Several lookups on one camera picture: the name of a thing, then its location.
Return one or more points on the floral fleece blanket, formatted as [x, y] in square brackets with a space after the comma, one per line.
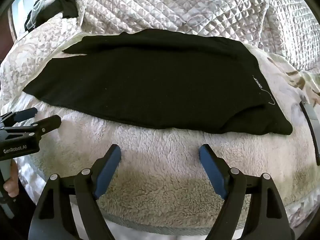
[162, 180]

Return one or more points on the black pants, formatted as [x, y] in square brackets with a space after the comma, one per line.
[150, 80]

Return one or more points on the black garment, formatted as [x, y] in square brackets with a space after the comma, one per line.
[67, 5]

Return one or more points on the quilted floral bedspread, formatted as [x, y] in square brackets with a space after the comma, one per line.
[175, 5]

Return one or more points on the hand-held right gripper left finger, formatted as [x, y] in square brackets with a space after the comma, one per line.
[107, 170]

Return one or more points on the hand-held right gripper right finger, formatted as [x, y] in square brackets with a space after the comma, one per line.
[212, 170]

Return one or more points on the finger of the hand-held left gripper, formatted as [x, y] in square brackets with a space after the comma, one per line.
[48, 124]
[23, 113]

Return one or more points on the person's left hand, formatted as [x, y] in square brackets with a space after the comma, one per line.
[11, 188]

